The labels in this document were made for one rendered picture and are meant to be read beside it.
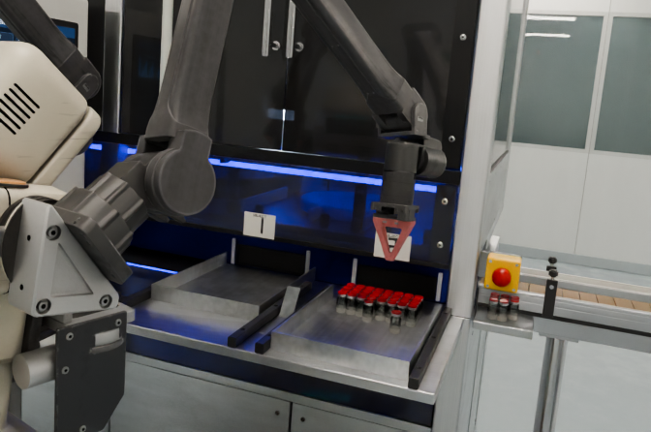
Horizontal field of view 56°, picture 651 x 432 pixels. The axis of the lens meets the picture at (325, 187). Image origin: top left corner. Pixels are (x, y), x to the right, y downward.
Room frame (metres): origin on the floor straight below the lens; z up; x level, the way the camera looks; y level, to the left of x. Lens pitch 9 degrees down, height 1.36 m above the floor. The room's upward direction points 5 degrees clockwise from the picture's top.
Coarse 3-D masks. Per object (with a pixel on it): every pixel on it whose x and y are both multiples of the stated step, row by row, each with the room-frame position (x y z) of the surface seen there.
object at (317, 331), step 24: (312, 312) 1.28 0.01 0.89; (336, 312) 1.31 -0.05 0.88; (288, 336) 1.08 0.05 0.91; (312, 336) 1.16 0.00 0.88; (336, 336) 1.17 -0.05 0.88; (360, 336) 1.18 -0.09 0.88; (384, 336) 1.19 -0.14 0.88; (408, 336) 1.20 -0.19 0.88; (336, 360) 1.05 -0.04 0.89; (360, 360) 1.03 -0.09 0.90; (384, 360) 1.02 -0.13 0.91; (408, 360) 1.01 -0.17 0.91
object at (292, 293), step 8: (288, 288) 1.29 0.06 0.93; (296, 288) 1.29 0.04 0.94; (288, 296) 1.28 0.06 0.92; (296, 296) 1.28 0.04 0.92; (288, 304) 1.27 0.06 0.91; (280, 312) 1.26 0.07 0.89; (288, 312) 1.26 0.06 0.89; (280, 320) 1.24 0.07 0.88; (264, 328) 1.18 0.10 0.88; (272, 328) 1.19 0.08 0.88
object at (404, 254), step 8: (376, 232) 1.41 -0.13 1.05; (376, 240) 1.41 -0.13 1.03; (392, 240) 1.40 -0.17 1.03; (408, 240) 1.39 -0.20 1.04; (376, 248) 1.41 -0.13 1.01; (392, 248) 1.40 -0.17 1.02; (408, 248) 1.39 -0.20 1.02; (376, 256) 1.41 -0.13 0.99; (384, 256) 1.40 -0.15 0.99; (400, 256) 1.39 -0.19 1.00; (408, 256) 1.39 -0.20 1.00
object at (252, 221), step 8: (248, 216) 1.52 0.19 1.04; (256, 216) 1.51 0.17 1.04; (264, 216) 1.50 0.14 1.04; (272, 216) 1.50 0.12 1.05; (248, 224) 1.52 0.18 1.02; (256, 224) 1.51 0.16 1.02; (264, 224) 1.50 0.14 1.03; (272, 224) 1.49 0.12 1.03; (248, 232) 1.52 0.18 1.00; (256, 232) 1.51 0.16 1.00; (264, 232) 1.50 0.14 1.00; (272, 232) 1.49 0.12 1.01
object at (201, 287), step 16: (224, 256) 1.61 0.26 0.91; (192, 272) 1.46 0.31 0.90; (208, 272) 1.53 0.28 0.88; (224, 272) 1.54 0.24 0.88; (240, 272) 1.55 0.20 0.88; (256, 272) 1.56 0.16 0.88; (272, 272) 1.57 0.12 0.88; (160, 288) 1.30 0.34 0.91; (176, 288) 1.39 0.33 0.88; (192, 288) 1.39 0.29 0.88; (208, 288) 1.40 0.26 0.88; (224, 288) 1.41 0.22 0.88; (240, 288) 1.42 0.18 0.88; (256, 288) 1.43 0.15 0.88; (272, 288) 1.44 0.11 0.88; (176, 304) 1.28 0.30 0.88; (192, 304) 1.27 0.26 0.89; (208, 304) 1.26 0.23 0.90; (224, 304) 1.25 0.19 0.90; (240, 304) 1.23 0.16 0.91; (256, 304) 1.32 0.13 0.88; (272, 304) 1.29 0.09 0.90
